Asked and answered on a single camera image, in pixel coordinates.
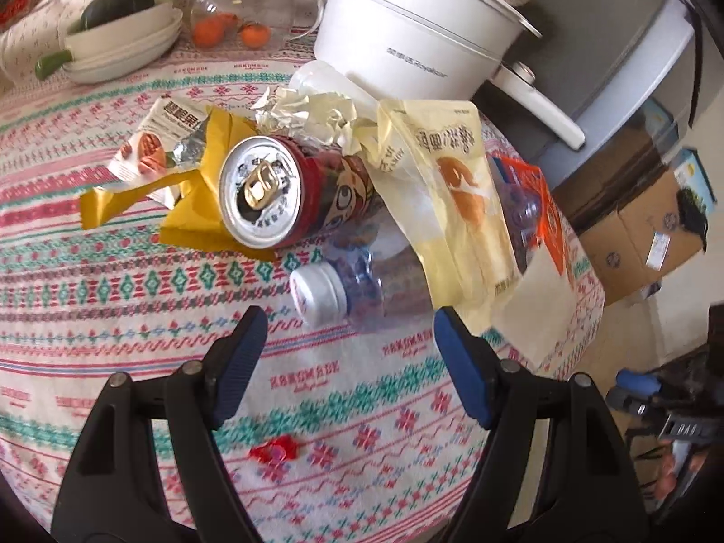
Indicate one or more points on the grey refrigerator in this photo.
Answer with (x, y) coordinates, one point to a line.
(611, 68)

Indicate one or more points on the light green vegetable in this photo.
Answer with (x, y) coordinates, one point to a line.
(54, 63)

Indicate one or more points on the small tangerine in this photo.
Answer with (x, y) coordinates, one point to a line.
(253, 35)
(208, 31)

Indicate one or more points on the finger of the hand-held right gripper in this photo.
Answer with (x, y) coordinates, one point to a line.
(639, 382)
(633, 407)

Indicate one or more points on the glass teapot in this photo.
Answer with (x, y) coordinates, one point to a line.
(249, 0)

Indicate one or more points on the gold foil wrapper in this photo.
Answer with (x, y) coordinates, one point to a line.
(192, 203)

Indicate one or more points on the pale blue box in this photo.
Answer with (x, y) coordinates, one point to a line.
(660, 124)

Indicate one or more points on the blue printed box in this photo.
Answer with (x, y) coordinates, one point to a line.
(693, 181)

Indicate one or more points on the pale yellow snack pouch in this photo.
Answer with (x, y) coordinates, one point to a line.
(452, 226)

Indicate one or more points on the clear plastic bottle white cap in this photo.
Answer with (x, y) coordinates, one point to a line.
(362, 288)

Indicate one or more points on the red box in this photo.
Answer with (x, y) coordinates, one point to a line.
(14, 3)

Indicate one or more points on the white electric cooking pot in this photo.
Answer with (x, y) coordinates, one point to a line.
(396, 39)

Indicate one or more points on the white nut snack packet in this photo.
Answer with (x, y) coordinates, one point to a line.
(147, 147)

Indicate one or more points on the small red scrap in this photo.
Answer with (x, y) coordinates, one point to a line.
(274, 449)

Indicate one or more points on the orange and blue snack box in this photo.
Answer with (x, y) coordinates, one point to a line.
(551, 220)

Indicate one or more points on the patterned knit tablecloth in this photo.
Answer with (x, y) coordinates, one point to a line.
(113, 305)

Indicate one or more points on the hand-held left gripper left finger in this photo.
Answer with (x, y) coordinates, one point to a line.
(243, 350)

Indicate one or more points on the white printed cloth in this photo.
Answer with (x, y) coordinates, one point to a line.
(34, 34)

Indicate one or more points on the brown kraft paper bag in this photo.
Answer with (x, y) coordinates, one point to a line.
(531, 317)

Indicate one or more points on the cardboard box blue logo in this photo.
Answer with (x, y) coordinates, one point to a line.
(639, 243)
(605, 175)

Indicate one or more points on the white ceramic bowl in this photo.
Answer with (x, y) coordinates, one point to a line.
(130, 65)
(130, 28)

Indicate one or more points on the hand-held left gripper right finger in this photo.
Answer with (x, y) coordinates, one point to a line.
(461, 362)

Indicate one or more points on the red soda can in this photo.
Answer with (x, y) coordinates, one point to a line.
(317, 181)

